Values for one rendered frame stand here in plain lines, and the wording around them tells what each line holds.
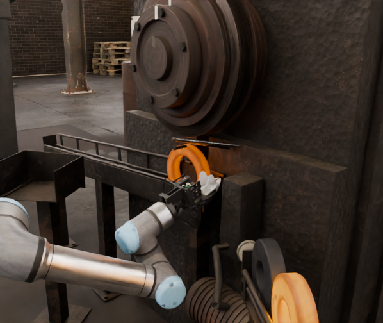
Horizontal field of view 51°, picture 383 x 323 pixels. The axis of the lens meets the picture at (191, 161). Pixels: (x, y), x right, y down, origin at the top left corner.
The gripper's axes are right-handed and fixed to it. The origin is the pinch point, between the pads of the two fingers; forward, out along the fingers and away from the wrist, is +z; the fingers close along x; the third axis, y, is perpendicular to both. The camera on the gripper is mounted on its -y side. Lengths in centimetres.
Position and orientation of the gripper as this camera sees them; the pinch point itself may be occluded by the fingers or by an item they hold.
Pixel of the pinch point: (217, 182)
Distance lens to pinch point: 123.7
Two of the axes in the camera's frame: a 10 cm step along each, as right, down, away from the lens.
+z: 7.3, -4.7, 5.0
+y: -2.2, -8.5, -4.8
